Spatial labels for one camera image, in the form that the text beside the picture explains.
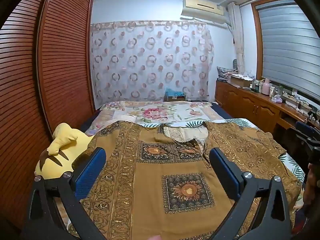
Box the small brown box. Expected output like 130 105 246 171
165 94 187 102

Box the stack of folded cloths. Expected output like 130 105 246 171
216 66 235 82

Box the wooden side cabinet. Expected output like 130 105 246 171
215 79 320 135

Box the yellow plush toy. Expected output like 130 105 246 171
34 122 95 180

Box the wooden window frame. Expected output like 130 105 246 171
251 0 320 80

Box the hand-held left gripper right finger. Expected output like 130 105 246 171
209 147 293 240

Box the brown patterned shirt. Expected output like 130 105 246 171
67 120 303 240

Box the beige wall air conditioner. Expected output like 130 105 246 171
180 0 229 25

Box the beige tied curtain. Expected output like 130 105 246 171
227 2 245 75

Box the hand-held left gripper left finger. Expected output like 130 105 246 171
21 147 109 240

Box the wooden louvered wardrobe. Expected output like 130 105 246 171
0 0 97 230

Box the grey window blind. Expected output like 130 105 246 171
256 0 320 98

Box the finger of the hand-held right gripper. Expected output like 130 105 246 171
294 121 315 137

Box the leaf print bed sheet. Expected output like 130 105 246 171
139 117 306 184

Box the pink bottle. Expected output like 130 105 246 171
262 78 272 96

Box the open cardboard box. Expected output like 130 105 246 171
229 75 254 88

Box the floral blanket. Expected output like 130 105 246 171
85 100 225 140

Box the circle print sheer curtain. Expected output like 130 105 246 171
90 20 215 103

